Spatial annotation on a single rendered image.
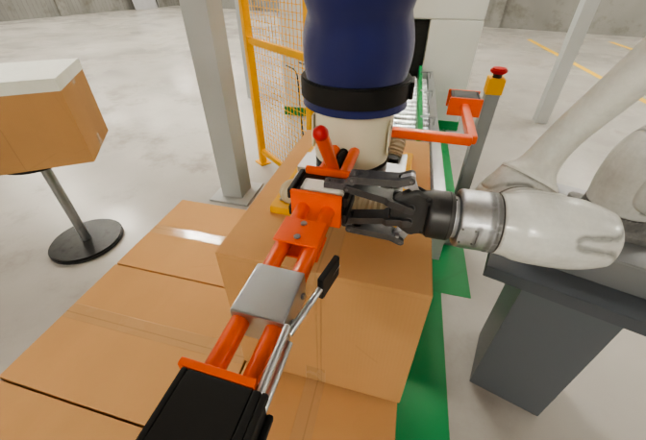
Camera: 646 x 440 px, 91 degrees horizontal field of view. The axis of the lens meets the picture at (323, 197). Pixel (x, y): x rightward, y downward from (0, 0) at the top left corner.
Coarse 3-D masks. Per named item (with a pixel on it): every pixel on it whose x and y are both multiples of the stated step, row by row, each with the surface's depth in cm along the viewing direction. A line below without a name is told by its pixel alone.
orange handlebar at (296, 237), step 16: (464, 112) 81; (400, 128) 73; (464, 128) 75; (464, 144) 70; (352, 160) 61; (304, 208) 48; (288, 224) 44; (304, 224) 44; (320, 224) 44; (288, 240) 42; (304, 240) 42; (320, 240) 43; (272, 256) 40; (288, 256) 43; (304, 256) 40; (304, 272) 38; (240, 320) 33; (224, 336) 31; (240, 336) 32; (272, 336) 31; (224, 352) 30; (256, 352) 30; (224, 368) 30; (256, 368) 29
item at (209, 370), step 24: (192, 360) 28; (192, 384) 26; (216, 384) 26; (240, 384) 26; (168, 408) 25; (192, 408) 25; (216, 408) 25; (240, 408) 25; (144, 432) 24; (168, 432) 24; (192, 432) 24; (216, 432) 24
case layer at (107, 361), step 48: (144, 240) 122; (192, 240) 122; (96, 288) 103; (144, 288) 103; (192, 288) 103; (48, 336) 90; (96, 336) 90; (144, 336) 90; (192, 336) 90; (0, 384) 79; (48, 384) 79; (96, 384) 79; (144, 384) 79; (288, 384) 79; (0, 432) 71; (48, 432) 71; (96, 432) 71; (288, 432) 71; (336, 432) 71; (384, 432) 71
